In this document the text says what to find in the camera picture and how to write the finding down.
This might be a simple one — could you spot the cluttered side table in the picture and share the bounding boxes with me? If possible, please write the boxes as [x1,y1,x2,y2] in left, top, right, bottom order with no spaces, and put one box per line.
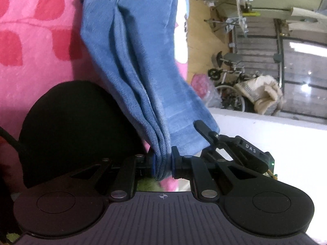
[203,0,261,38]

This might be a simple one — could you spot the wheelchair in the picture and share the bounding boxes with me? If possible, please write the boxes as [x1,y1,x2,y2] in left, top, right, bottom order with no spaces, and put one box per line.
[207,51,259,113]

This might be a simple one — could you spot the person's black trousers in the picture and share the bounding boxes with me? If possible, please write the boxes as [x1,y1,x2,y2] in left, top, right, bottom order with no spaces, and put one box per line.
[18,81,146,188]

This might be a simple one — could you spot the blue denim jeans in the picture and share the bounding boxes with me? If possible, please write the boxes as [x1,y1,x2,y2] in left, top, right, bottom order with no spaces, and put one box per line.
[80,0,219,180]

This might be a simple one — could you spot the pink floral bed blanket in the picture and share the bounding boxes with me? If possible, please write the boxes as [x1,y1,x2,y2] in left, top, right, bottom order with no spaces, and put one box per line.
[0,0,190,192]

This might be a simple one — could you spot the beige coat on wheelchair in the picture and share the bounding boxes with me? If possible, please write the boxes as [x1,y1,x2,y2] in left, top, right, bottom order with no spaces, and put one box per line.
[234,75,286,116]

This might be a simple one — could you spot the pink plastic bag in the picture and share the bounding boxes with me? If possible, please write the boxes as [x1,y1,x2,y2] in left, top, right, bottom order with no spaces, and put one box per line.
[191,74,222,108]

